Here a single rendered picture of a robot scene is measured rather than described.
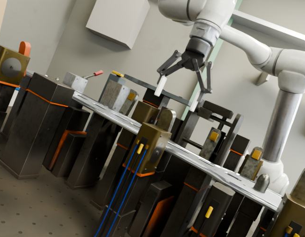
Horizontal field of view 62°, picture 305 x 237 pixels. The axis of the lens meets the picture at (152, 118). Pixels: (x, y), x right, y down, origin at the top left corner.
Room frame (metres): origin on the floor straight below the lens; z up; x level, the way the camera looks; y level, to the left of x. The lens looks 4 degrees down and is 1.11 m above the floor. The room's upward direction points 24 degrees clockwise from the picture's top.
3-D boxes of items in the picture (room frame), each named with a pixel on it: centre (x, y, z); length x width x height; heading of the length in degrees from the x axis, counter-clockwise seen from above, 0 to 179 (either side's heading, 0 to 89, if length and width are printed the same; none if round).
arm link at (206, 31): (0.84, -0.04, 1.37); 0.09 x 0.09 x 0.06
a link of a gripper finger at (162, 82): (0.87, 0.02, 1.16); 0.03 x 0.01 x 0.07; 155
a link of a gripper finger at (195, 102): (0.81, -0.10, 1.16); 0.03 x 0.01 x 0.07; 155
